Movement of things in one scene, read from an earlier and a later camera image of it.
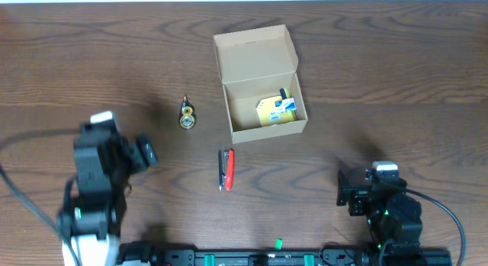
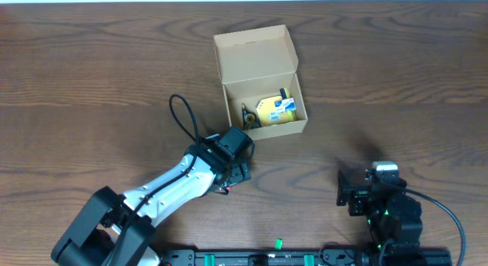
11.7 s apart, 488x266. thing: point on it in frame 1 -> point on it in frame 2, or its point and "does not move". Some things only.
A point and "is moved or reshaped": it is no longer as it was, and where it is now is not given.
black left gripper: x=142 y=155 -> x=245 y=172
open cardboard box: x=254 y=65 does not move
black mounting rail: x=391 y=254 does not move
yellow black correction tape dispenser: x=187 y=119 is moved or reshaped
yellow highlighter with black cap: x=290 y=115 does not move
